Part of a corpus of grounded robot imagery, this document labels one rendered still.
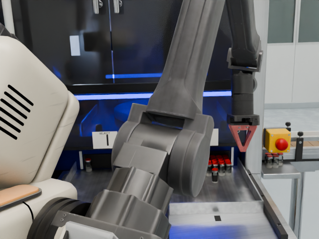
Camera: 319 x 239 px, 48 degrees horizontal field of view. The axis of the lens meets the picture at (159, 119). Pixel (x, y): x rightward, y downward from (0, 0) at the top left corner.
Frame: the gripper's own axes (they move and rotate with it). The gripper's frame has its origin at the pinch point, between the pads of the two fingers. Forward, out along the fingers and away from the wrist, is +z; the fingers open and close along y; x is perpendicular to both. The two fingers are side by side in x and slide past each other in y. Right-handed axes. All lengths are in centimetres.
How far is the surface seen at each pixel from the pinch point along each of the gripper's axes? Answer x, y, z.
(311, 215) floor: -87, 165, 77
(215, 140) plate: 3.3, 25.8, 1.1
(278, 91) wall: -169, 490, -13
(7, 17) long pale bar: 66, 12, -39
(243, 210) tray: -0.6, 2.6, 17.8
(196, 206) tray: 12.4, 2.4, 16.3
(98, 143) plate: 43, 26, 1
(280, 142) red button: -17.5, 22.4, 1.9
